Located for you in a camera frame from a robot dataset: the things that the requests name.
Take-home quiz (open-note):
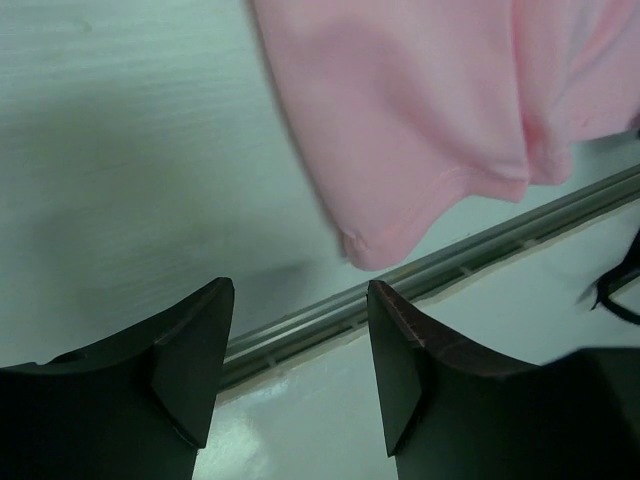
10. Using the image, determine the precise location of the pink t shirt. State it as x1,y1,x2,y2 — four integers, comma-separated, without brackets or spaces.
253,1,639,271

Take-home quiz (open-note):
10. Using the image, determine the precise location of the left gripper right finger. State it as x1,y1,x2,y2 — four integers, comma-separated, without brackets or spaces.
367,281,639,479

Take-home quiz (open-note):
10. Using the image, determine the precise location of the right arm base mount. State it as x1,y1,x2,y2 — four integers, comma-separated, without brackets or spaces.
591,234,639,326

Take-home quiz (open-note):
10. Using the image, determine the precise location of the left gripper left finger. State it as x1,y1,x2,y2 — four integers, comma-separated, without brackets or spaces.
1,278,234,479

